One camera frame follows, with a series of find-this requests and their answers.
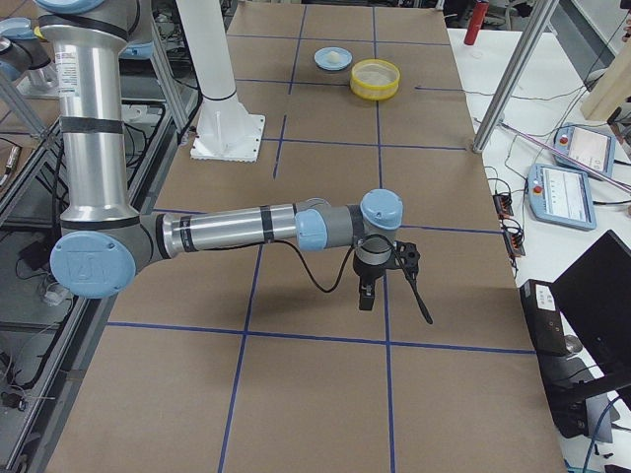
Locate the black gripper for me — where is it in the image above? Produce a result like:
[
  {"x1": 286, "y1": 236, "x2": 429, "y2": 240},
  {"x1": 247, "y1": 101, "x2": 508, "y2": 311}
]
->
[{"x1": 353, "y1": 248, "x2": 433, "y2": 324}]

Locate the white steamed bun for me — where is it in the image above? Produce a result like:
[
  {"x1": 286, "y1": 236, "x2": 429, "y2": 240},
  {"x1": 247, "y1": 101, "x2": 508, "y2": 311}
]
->
[{"x1": 325, "y1": 49, "x2": 343, "y2": 64}]

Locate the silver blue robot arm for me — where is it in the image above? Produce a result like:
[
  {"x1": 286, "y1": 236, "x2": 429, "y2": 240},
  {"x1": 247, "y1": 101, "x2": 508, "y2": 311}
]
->
[
  {"x1": 1, "y1": 17, "x2": 52, "y2": 82},
  {"x1": 38, "y1": 1, "x2": 420, "y2": 310}
]

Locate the yellow bamboo steamer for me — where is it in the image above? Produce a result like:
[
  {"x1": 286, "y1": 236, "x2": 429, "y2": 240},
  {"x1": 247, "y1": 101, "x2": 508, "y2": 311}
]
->
[{"x1": 350, "y1": 59, "x2": 401, "y2": 101}]

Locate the near orange connector board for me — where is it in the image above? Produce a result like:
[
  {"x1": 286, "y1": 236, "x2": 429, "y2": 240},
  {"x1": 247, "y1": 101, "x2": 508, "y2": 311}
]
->
[{"x1": 503, "y1": 227, "x2": 526, "y2": 257}]

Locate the orange connector board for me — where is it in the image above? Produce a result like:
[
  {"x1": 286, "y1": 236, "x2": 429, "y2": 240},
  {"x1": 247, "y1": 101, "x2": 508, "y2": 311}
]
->
[
  {"x1": 503, "y1": 227, "x2": 526, "y2": 257},
  {"x1": 492, "y1": 192, "x2": 514, "y2": 219}
]

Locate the far orange connector board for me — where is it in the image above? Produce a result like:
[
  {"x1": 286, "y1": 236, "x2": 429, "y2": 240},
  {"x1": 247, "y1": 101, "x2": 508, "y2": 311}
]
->
[{"x1": 492, "y1": 192, "x2": 514, "y2": 219}]

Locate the near blue teach pendant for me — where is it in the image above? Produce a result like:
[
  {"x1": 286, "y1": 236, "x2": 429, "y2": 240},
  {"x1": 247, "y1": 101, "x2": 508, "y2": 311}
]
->
[{"x1": 526, "y1": 164, "x2": 596, "y2": 231}]

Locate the blue teach pendant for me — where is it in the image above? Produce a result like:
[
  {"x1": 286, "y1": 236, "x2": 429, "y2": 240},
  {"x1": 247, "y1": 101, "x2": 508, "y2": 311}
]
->
[
  {"x1": 526, "y1": 164, "x2": 596, "y2": 231},
  {"x1": 553, "y1": 123, "x2": 615, "y2": 177}
]

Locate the black computer monitor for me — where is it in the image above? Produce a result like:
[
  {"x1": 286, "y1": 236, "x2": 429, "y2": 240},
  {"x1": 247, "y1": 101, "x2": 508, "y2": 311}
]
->
[{"x1": 551, "y1": 230, "x2": 630, "y2": 406}]

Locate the black desktop computer box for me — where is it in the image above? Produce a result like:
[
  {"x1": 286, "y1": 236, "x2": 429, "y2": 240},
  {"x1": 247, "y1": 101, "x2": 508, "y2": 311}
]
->
[{"x1": 520, "y1": 279, "x2": 615, "y2": 443}]

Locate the light blue plate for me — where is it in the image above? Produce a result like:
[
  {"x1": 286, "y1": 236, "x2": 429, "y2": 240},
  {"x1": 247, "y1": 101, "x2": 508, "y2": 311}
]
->
[{"x1": 314, "y1": 46, "x2": 353, "y2": 72}]

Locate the far blue teach pendant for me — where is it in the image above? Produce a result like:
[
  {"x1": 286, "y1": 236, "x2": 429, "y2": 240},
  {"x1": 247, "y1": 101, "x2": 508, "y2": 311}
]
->
[{"x1": 553, "y1": 123, "x2": 615, "y2": 177}]

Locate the red bottle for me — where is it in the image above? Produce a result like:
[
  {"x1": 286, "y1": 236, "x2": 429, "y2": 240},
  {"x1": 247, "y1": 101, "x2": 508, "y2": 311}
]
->
[{"x1": 463, "y1": 0, "x2": 489, "y2": 45}]

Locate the wooden plank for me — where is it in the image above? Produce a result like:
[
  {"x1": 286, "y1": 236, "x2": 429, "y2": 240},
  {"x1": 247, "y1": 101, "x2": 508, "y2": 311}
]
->
[{"x1": 581, "y1": 40, "x2": 631, "y2": 121}]

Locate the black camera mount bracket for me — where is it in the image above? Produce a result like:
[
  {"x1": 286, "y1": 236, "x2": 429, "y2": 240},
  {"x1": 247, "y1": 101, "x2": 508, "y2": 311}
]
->
[{"x1": 386, "y1": 240, "x2": 420, "y2": 281}]

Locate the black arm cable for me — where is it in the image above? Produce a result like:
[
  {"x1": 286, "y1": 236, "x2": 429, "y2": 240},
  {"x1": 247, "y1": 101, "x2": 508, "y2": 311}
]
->
[{"x1": 269, "y1": 235, "x2": 397, "y2": 295}]

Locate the white pedestal column base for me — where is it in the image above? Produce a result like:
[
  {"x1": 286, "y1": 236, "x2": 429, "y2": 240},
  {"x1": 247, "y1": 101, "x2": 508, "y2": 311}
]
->
[{"x1": 176, "y1": 0, "x2": 265, "y2": 163}]

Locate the aluminium frame post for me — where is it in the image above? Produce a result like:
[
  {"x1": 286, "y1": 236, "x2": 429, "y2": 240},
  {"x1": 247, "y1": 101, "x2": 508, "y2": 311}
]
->
[{"x1": 471, "y1": 0, "x2": 559, "y2": 154}]

